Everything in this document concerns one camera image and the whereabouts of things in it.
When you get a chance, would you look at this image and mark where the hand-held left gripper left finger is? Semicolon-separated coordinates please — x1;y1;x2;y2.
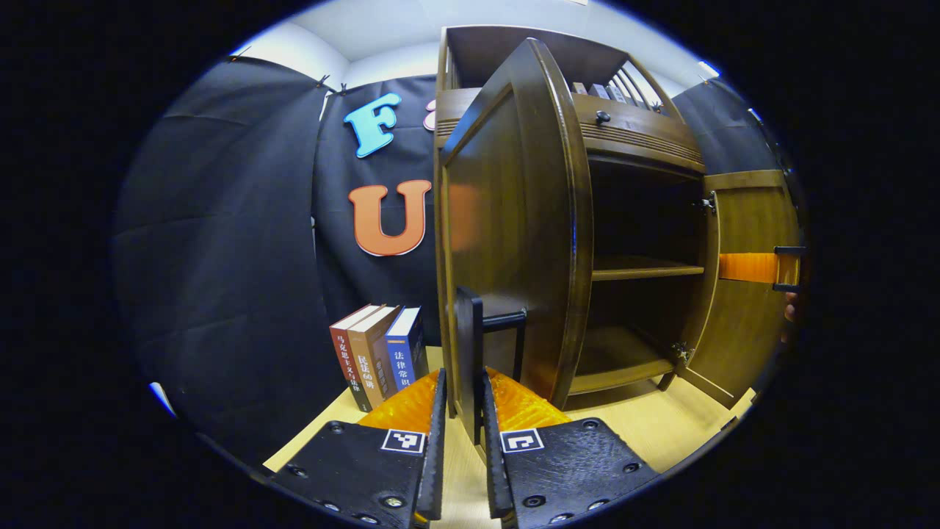
268;367;449;529

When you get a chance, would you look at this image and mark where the blue book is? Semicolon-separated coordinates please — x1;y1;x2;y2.
384;307;430;392

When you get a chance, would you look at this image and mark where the wooden shoe cabinet door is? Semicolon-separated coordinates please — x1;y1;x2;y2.
687;169;805;410
435;37;594;447

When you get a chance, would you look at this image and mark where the orange-brown book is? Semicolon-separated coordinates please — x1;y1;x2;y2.
347;306;401;409

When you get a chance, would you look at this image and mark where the red-brown book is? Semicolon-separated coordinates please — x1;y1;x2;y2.
330;304;384;412

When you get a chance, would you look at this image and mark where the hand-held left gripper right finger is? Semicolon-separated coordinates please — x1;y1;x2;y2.
481;367;662;529

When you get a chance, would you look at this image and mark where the wooden drawer with black knob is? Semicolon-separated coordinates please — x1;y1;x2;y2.
435;88;706;173

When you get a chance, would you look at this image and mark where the black backdrop cloth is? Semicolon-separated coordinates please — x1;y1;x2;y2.
114;55;790;471

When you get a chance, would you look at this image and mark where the wooden cabinet inner shelf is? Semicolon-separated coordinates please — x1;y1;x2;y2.
591;255;706;281

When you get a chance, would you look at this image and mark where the wooden double-door shoe cabinet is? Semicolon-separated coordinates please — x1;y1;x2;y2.
435;26;735;412

